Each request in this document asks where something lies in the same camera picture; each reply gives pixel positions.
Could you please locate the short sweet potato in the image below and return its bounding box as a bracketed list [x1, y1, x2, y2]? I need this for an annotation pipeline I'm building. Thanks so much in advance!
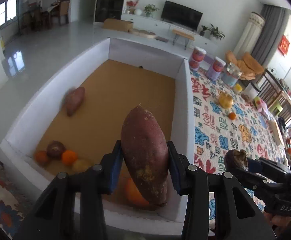
[120, 105, 168, 207]

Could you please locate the red apple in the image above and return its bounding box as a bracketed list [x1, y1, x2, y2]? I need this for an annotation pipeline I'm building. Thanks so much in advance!
[125, 178, 150, 208]

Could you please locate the small orange front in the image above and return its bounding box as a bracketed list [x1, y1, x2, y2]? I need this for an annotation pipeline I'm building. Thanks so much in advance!
[61, 150, 78, 166]

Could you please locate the small orange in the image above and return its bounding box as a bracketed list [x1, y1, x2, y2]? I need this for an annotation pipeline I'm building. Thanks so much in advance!
[228, 112, 237, 120]
[34, 151, 50, 166]
[61, 150, 78, 166]

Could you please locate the brown wrinkled fruit front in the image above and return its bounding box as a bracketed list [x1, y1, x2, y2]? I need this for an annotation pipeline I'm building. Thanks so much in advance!
[47, 141, 66, 159]

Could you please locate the long sweet potato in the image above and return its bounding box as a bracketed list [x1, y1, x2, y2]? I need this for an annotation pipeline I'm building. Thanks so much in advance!
[65, 87, 85, 116]

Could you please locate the yellow pear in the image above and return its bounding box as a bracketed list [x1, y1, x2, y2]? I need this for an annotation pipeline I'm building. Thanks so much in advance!
[218, 92, 233, 110]

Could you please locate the green-brown round fruit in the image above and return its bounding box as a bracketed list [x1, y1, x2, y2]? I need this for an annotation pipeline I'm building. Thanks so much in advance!
[72, 159, 91, 173]

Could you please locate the person right hand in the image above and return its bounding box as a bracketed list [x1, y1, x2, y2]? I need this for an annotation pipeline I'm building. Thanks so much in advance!
[263, 211, 291, 235]

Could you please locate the orange book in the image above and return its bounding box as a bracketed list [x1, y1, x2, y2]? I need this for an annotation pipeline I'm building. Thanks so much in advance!
[269, 120, 284, 147]

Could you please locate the fruit bowl with oranges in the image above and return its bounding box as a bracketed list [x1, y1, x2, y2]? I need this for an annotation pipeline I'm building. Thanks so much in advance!
[284, 127, 291, 156]

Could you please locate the white cardboard box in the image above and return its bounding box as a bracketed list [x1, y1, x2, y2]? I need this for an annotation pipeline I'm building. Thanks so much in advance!
[0, 37, 196, 235]

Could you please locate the patterned woven tablecloth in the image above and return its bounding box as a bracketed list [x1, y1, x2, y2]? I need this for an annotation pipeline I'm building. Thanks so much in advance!
[189, 67, 290, 230]

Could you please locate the wooden bench chair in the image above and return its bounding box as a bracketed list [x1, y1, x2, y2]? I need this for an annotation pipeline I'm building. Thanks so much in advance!
[258, 69, 291, 124]

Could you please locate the clear jar black lid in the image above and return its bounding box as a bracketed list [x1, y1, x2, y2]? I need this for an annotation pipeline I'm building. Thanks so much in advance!
[242, 82, 260, 100]

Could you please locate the yellow small cup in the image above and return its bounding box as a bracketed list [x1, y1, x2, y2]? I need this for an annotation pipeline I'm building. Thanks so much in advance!
[233, 83, 243, 94]

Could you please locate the purple label can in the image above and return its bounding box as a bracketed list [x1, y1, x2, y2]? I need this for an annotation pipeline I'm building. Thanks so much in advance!
[206, 56, 226, 81]

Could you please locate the glass jar blue label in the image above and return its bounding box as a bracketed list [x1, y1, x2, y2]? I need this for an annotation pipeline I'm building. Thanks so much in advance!
[221, 62, 242, 88]

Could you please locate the orange lounge chair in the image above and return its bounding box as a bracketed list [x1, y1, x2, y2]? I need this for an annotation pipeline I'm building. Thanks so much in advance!
[225, 50, 264, 81]

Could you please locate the red label can left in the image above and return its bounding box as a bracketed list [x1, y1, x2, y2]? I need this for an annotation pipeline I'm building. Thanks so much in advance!
[188, 47, 206, 72]

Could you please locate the white tv cabinet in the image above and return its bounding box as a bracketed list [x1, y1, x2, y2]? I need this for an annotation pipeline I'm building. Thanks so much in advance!
[121, 14, 218, 54]

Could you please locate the potted plant right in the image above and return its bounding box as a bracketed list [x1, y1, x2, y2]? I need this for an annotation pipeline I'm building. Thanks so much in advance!
[208, 24, 225, 41]

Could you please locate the potted plant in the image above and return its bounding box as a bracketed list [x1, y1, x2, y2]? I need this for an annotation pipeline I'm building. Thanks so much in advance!
[144, 4, 159, 17]
[208, 24, 225, 41]

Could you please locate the white standing air conditioner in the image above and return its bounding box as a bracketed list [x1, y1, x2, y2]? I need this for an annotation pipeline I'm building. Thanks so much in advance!
[233, 12, 265, 59]

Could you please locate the cardboard box on floor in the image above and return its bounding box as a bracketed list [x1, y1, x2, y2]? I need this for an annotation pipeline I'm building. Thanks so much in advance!
[103, 18, 133, 32]

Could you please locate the black television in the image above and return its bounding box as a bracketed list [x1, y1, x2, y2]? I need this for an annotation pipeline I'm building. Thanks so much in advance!
[161, 1, 203, 31]

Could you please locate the grey curtain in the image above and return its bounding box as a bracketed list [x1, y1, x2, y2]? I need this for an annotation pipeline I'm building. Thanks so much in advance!
[251, 4, 289, 67]

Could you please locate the potted plant left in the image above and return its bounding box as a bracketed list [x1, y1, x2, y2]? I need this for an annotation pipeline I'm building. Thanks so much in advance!
[144, 4, 159, 17]

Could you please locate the red flower vase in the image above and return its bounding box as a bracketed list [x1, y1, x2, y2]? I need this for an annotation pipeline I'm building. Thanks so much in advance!
[126, 0, 139, 14]

